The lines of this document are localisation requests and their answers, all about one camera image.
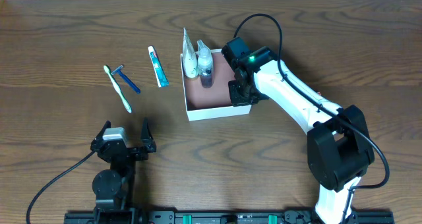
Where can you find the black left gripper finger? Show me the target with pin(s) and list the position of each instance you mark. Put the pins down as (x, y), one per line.
(104, 128)
(146, 136)

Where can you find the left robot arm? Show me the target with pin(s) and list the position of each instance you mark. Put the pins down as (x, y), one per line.
(113, 187)

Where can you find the blue disposable razor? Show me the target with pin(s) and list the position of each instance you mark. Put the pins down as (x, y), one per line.
(126, 78)

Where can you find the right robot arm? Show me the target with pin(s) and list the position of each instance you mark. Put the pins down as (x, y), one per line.
(339, 149)

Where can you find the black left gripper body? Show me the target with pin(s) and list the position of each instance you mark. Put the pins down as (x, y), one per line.
(130, 151)

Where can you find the green white toothbrush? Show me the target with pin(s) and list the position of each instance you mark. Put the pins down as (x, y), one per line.
(117, 89)

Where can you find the teal toothpaste tube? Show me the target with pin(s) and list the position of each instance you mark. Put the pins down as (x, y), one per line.
(158, 70)

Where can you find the white lotion tube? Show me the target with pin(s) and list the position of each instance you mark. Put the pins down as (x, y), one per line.
(190, 63)

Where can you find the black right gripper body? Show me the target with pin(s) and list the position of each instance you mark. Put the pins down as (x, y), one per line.
(240, 94)

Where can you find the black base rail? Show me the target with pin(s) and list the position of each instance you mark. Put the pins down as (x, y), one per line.
(204, 217)

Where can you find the white box with pink inside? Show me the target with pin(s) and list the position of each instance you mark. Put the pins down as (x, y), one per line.
(214, 102)

